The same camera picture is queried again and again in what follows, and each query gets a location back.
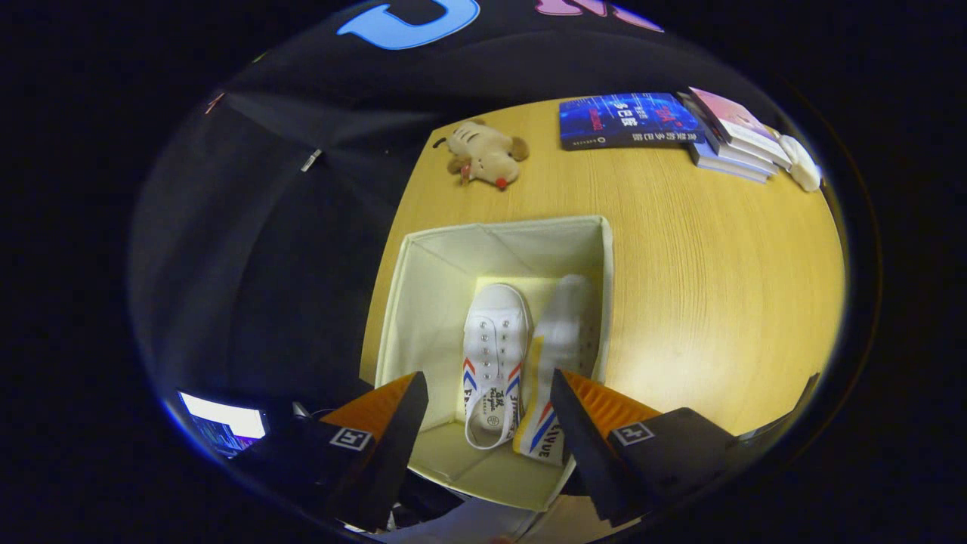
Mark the cream fabric storage box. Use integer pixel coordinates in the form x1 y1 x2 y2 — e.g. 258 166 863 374
374 215 614 513

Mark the black backdrop cloth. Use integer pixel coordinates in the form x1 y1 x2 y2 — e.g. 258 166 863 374
127 0 794 424

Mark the computer monitor screen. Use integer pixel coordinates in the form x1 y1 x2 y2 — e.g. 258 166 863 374
178 391 269 458

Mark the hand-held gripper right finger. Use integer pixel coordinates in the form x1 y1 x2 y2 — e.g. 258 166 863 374
550 369 756 527

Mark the light blue book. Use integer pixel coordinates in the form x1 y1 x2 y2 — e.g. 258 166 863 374
689 140 770 184

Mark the white shoe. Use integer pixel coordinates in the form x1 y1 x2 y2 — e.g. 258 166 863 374
514 274 598 465
462 283 533 451

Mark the white plush toy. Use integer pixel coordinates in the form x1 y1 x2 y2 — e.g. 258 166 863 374
778 134 823 193

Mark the beige plush toy animal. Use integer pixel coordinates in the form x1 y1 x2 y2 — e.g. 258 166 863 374
433 119 530 190

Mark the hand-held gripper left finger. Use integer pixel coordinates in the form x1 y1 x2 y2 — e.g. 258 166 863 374
249 371 429 532

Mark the dark cover book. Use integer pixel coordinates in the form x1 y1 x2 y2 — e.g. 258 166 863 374
676 91 779 176

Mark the dark blue book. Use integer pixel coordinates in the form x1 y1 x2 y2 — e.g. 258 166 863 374
559 92 707 151

